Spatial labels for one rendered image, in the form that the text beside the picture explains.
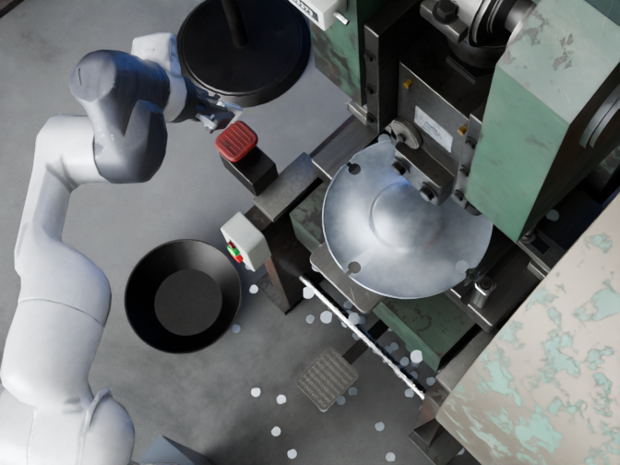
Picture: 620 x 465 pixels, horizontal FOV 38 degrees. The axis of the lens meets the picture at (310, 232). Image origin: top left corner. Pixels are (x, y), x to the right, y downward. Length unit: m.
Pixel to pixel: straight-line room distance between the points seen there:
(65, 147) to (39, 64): 1.49
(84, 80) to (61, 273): 0.26
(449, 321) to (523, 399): 0.89
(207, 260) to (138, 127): 1.15
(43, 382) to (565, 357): 0.63
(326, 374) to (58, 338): 1.09
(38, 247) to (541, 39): 0.66
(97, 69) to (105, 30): 1.53
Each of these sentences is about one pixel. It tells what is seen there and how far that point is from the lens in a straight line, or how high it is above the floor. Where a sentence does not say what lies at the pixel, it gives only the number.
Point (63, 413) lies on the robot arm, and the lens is 1.14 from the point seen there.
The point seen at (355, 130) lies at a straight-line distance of 1.69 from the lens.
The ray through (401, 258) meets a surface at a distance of 1.52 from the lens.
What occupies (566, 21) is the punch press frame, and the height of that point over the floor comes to 1.48.
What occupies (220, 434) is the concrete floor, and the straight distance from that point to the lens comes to 2.28.
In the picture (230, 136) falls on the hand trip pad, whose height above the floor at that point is 0.76.
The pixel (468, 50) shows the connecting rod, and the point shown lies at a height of 1.27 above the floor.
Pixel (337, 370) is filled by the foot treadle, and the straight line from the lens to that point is 2.11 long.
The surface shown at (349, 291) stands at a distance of 1.51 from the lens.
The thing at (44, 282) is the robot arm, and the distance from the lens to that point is 1.14.
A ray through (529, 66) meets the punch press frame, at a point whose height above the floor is 1.44.
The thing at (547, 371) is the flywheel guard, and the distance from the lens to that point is 0.72.
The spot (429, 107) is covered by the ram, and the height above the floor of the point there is 1.12.
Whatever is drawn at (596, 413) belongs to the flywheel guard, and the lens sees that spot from 0.72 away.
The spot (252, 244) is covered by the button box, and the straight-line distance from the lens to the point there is 1.71.
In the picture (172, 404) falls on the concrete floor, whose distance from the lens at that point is 2.32.
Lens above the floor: 2.24
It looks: 71 degrees down
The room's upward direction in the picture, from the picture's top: 13 degrees counter-clockwise
